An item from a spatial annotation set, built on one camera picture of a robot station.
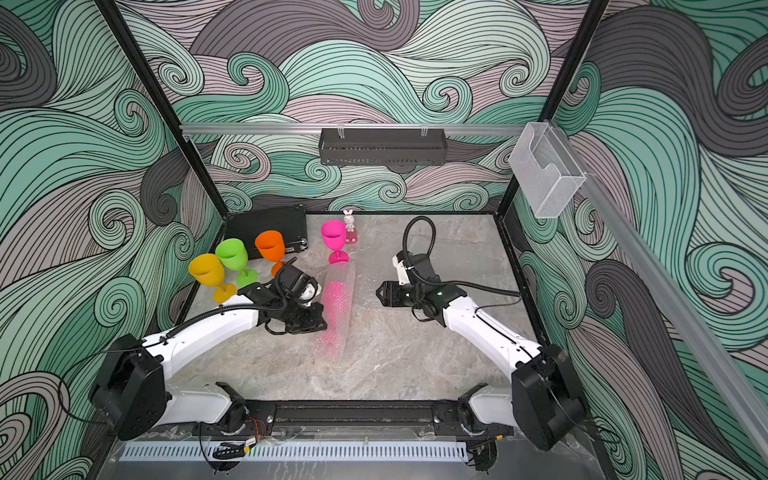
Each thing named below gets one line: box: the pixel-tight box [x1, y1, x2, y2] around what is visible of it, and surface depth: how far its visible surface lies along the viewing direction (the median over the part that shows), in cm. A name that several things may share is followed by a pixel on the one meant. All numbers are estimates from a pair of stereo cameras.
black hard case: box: [223, 204, 309, 259], surface depth 118 cm
